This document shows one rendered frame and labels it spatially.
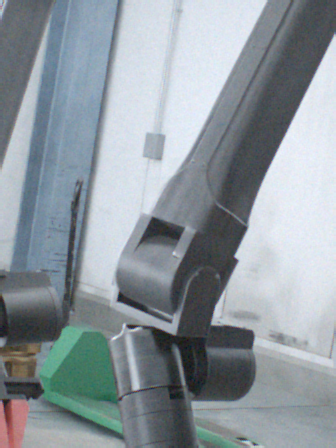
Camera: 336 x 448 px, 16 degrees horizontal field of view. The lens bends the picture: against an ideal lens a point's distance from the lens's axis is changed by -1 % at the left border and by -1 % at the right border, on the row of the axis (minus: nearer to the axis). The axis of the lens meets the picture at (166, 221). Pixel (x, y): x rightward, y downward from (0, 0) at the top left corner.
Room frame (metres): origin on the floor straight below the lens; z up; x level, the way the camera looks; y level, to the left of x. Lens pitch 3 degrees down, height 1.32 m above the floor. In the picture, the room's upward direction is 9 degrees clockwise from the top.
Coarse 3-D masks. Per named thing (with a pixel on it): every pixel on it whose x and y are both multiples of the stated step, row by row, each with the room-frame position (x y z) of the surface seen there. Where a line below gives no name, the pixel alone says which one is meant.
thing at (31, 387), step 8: (0, 360) 1.13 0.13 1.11; (0, 368) 1.12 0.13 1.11; (0, 376) 1.10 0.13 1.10; (8, 384) 1.11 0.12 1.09; (16, 384) 1.11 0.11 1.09; (24, 384) 1.12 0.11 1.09; (32, 384) 1.13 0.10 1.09; (40, 384) 1.13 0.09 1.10; (8, 392) 1.11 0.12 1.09; (16, 392) 1.11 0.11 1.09; (24, 392) 1.12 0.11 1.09; (32, 392) 1.12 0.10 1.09; (40, 392) 1.13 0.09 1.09
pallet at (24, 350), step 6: (6, 348) 6.51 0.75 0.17; (12, 348) 6.52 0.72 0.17; (18, 348) 6.48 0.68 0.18; (24, 348) 6.50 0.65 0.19; (30, 348) 6.52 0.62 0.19; (36, 348) 6.55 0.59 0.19; (0, 354) 6.39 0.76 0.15; (6, 354) 6.42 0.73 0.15; (12, 354) 6.44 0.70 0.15; (18, 354) 6.47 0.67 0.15; (24, 354) 6.50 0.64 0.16; (30, 354) 6.54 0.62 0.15
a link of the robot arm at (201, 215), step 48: (288, 0) 0.98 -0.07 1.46; (288, 48) 0.97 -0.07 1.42; (240, 96) 0.96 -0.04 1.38; (288, 96) 0.98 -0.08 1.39; (240, 144) 0.95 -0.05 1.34; (192, 192) 0.95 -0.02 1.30; (240, 192) 0.96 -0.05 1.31; (144, 240) 0.96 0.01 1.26; (192, 240) 0.92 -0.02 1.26; (240, 240) 0.96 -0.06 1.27; (144, 288) 0.94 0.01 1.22
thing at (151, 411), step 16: (128, 400) 0.93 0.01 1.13; (144, 400) 0.93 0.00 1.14; (160, 400) 0.92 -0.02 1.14; (176, 400) 0.93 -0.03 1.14; (128, 416) 0.93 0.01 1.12; (144, 416) 0.92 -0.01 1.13; (160, 416) 0.92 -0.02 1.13; (176, 416) 0.92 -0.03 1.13; (192, 416) 0.94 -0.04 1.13; (128, 432) 0.93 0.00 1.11; (144, 432) 0.92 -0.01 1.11; (160, 432) 0.91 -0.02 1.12; (176, 432) 0.92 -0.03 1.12; (192, 432) 0.93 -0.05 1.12
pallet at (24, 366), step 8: (8, 360) 6.41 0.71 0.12; (16, 360) 6.44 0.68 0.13; (24, 360) 6.47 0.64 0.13; (32, 360) 6.50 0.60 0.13; (8, 368) 6.47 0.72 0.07; (16, 368) 6.44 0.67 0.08; (24, 368) 6.47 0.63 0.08; (32, 368) 6.50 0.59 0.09; (8, 376) 6.46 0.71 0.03; (16, 376) 6.44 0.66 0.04; (24, 376) 6.48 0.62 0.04; (32, 376) 6.51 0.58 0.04
